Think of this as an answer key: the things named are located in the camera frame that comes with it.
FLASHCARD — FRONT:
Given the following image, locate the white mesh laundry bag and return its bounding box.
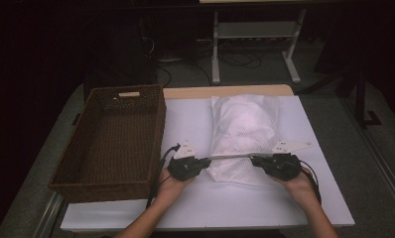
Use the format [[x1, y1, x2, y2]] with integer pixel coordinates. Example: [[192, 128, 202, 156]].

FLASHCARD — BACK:
[[206, 93, 283, 186]]

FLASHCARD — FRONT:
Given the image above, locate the black floor cable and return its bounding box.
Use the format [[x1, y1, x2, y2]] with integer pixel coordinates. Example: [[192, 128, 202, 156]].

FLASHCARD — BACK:
[[218, 49, 263, 70]]

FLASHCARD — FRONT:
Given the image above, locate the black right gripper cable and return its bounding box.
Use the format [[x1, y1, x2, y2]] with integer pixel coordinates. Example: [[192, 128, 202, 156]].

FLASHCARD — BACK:
[[299, 160, 323, 206]]

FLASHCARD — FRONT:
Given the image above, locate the aluminium frame rail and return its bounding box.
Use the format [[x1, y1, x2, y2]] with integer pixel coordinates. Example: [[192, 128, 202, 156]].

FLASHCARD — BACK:
[[33, 191, 66, 238], [360, 128, 395, 221]]

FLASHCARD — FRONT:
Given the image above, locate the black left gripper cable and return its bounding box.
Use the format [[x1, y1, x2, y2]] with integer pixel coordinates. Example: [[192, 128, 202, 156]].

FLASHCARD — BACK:
[[145, 143, 182, 209]]

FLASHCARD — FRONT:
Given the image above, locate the brown wicker basket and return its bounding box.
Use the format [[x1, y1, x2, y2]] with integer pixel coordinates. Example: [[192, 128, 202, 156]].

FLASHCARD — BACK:
[[48, 83, 168, 204]]

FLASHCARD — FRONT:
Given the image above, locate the black floor stand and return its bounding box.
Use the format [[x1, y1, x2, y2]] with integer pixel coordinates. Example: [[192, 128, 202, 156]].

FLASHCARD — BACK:
[[298, 65, 383, 128]]

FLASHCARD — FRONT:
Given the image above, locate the person's right hand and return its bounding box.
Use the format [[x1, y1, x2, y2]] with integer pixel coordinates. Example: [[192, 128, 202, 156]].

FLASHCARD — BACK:
[[269, 167, 320, 203]]

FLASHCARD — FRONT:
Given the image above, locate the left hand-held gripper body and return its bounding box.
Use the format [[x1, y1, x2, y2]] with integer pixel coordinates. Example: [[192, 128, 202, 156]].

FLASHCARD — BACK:
[[167, 141, 203, 182]]

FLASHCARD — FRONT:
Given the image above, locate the white table board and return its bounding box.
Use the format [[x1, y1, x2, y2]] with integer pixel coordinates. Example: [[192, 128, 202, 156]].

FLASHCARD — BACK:
[[60, 95, 356, 232]]

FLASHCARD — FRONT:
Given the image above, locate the white desk frame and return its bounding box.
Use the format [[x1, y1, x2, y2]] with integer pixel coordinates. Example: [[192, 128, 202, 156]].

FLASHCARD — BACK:
[[210, 9, 308, 85]]

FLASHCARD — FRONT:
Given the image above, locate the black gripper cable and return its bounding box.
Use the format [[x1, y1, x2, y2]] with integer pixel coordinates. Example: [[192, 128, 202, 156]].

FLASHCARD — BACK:
[[145, 143, 182, 209], [299, 160, 323, 206]]

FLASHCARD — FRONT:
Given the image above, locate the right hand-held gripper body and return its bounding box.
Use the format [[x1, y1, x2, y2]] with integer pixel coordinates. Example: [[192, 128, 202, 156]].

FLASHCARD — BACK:
[[262, 140, 313, 182]]

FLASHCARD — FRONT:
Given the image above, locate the person's left hand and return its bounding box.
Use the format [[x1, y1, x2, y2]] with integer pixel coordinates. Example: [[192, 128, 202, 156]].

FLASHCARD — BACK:
[[155, 167, 196, 201]]

